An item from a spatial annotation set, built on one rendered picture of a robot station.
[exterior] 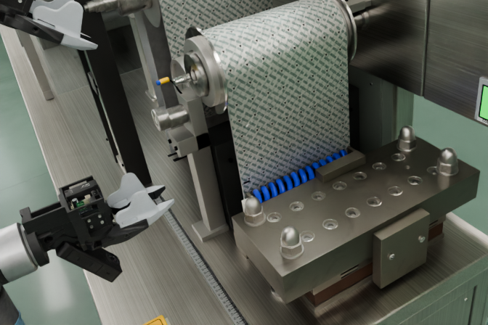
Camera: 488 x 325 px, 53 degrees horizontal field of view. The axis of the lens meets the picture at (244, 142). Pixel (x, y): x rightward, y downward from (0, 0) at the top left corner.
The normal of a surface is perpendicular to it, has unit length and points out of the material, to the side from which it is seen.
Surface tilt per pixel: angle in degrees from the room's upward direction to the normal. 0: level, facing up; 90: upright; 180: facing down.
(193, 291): 0
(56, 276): 0
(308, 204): 0
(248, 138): 90
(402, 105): 90
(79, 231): 90
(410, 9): 90
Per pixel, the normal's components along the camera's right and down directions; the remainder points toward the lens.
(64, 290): -0.14, -0.84
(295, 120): 0.47, 0.42
